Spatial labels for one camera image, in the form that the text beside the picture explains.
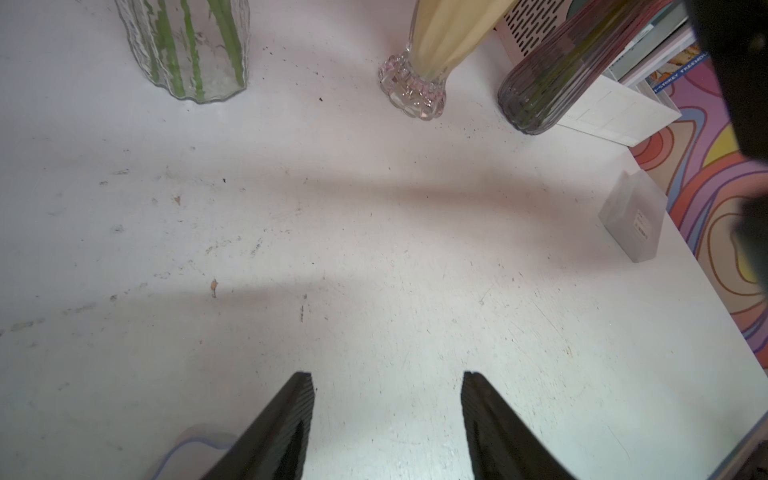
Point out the yellow fluted glass vase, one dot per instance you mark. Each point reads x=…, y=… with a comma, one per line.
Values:
x=442, y=34

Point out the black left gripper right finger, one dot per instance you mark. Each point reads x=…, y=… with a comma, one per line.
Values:
x=500, y=445

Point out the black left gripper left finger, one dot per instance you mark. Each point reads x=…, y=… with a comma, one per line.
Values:
x=275, y=445

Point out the purple ribbed glass vase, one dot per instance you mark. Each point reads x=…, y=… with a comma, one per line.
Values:
x=550, y=80

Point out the clear glass vase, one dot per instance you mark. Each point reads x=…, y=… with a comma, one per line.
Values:
x=196, y=50

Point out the blue paperback book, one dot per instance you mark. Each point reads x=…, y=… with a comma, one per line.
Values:
x=674, y=68

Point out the white plastic file organizer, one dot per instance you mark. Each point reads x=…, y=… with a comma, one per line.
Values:
x=619, y=106

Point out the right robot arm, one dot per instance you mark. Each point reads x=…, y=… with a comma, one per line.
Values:
x=734, y=34

